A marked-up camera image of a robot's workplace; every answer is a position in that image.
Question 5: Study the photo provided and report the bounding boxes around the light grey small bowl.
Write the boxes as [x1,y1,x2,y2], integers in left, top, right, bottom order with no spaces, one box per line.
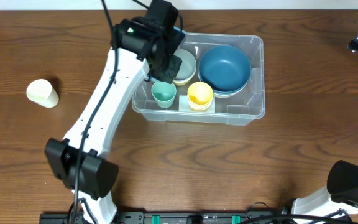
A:
[174,49,196,81]

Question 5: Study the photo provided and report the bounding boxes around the white small bowl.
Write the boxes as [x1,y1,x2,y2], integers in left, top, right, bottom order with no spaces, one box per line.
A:
[173,67,196,85]

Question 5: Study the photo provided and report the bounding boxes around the yellow small bowl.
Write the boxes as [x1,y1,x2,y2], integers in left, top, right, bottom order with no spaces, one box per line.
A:
[173,77,191,86]

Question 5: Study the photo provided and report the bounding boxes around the green cup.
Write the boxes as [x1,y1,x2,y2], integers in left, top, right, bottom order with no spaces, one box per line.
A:
[151,82,177,109]

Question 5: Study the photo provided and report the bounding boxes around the dark blue bowl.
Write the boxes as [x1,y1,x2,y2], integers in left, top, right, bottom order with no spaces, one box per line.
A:
[197,45,252,92]
[198,73,250,91]

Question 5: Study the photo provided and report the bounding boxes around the yellow cup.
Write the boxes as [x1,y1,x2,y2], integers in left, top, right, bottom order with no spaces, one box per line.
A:
[190,106,214,113]
[188,82,214,105]

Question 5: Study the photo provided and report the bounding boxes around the pink cup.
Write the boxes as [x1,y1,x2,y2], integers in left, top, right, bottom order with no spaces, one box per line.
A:
[188,101,212,108]

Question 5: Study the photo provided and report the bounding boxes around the beige large bowl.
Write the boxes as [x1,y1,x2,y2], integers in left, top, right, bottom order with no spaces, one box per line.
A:
[213,84,247,98]

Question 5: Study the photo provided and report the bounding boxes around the cream white cup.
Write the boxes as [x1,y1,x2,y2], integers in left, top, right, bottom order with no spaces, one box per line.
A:
[26,79,59,108]

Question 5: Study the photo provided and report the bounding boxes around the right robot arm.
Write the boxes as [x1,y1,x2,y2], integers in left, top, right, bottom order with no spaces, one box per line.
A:
[290,161,358,218]

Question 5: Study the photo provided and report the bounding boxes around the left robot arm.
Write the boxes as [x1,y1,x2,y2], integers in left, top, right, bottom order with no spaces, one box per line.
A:
[44,0,186,223]

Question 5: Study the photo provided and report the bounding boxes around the clear plastic storage container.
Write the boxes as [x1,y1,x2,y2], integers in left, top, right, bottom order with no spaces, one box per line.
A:
[132,33,265,126]

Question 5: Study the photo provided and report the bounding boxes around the right black cable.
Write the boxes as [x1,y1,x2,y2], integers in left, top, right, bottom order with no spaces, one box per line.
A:
[237,201,354,224]

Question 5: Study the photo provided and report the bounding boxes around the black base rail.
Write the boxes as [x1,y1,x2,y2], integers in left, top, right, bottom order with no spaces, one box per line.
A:
[39,210,274,224]

